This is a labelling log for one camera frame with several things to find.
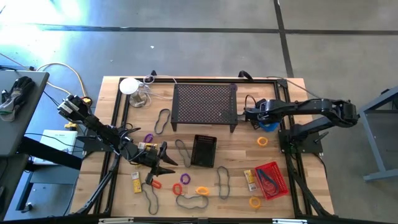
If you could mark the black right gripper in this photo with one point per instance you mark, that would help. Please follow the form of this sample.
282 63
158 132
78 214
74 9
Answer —
261 112

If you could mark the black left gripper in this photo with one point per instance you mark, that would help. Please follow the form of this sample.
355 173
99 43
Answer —
149 158

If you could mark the blue slotted plastic basket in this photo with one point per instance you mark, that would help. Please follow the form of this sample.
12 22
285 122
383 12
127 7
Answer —
269 127

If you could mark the yellow rectangular packet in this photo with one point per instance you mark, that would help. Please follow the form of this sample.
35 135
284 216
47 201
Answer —
136 185
147 145
249 179

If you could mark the large teal rubber band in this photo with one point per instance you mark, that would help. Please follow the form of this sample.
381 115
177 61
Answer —
223 198
260 173
186 208
160 133
154 214
187 166

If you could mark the black perforated metal shelf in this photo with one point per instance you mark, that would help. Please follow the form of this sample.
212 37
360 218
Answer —
202 102

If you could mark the red slotted plastic basket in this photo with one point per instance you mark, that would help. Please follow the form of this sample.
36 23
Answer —
280 186

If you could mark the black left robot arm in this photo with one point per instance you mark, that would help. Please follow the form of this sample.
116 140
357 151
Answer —
102 130

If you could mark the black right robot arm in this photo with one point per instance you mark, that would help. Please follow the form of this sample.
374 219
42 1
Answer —
311 107

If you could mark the black desk crossbar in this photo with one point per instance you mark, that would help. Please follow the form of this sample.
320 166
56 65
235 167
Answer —
53 152

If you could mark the black slotted plastic basket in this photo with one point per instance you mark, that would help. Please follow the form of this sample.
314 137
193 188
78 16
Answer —
203 152

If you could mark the white mushroom-shaped lamp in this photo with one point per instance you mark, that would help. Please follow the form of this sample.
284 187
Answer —
129 86

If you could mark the white box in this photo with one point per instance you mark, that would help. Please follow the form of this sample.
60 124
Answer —
59 137

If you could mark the grey side table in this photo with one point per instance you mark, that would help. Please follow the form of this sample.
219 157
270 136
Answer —
37 93

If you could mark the black and grey gloves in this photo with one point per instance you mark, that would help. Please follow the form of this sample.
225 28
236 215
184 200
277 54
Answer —
18 90

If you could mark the silver metal bracket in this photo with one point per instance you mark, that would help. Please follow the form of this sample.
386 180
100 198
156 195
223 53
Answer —
289 221
115 221

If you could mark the grey-blue table frame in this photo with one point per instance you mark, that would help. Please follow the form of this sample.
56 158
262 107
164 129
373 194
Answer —
376 144

